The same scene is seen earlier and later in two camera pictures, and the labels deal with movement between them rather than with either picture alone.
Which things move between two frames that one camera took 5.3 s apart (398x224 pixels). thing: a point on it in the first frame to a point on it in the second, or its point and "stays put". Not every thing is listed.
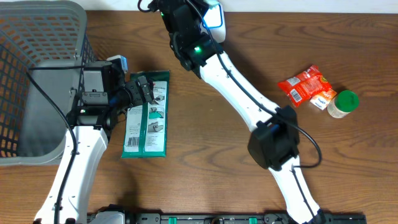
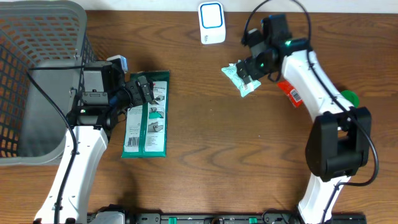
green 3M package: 145,124 stays put
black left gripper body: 133,96 stays put
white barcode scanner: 214,21 stays put
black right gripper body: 179,43 to 259,66
